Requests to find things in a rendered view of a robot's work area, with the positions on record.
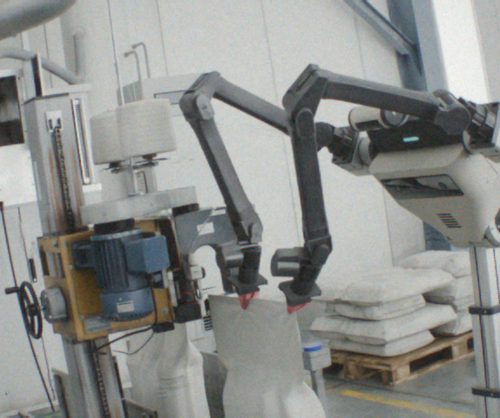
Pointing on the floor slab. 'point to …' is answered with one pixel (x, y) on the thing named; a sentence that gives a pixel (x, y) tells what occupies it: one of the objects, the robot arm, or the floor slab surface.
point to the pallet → (354, 364)
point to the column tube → (87, 388)
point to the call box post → (319, 387)
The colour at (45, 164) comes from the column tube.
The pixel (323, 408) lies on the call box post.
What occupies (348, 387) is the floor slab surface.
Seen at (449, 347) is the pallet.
